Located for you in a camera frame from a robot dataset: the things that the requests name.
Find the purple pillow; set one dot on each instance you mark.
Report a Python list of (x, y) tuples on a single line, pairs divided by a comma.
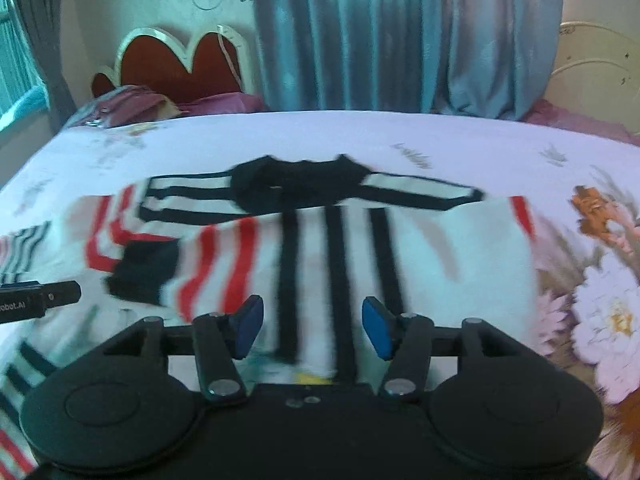
[(225, 103)]

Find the floral bed sheet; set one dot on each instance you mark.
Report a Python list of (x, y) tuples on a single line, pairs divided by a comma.
[(450, 145)]

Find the red scalloped headboard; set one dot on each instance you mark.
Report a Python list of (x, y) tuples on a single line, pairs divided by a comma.
[(165, 65)]

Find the white metal bed frame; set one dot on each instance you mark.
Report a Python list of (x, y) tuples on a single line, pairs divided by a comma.
[(595, 60)]

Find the grey striped cloth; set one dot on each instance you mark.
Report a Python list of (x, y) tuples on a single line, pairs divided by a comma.
[(22, 250)]

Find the window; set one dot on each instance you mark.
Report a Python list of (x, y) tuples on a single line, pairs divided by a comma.
[(17, 60)]

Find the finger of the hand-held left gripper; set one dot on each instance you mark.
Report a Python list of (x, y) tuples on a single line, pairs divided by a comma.
[(62, 294)]

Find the black striped white shirt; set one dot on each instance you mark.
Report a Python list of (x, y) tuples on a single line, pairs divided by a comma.
[(340, 270)]

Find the red striped white shirt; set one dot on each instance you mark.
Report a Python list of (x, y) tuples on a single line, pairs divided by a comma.
[(220, 260)]

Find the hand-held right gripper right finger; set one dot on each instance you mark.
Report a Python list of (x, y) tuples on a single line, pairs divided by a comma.
[(377, 327)]

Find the pink blanket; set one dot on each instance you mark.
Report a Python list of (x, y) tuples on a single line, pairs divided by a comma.
[(575, 120)]

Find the teal curtain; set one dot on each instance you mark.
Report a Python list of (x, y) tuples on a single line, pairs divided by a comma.
[(380, 35)]

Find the black and red striped cloth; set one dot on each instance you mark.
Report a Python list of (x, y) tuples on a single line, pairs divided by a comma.
[(20, 375)]

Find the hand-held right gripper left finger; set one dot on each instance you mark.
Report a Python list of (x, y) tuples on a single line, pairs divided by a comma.
[(247, 327)]

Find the grey curtain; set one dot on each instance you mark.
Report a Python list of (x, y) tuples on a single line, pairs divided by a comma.
[(45, 35)]

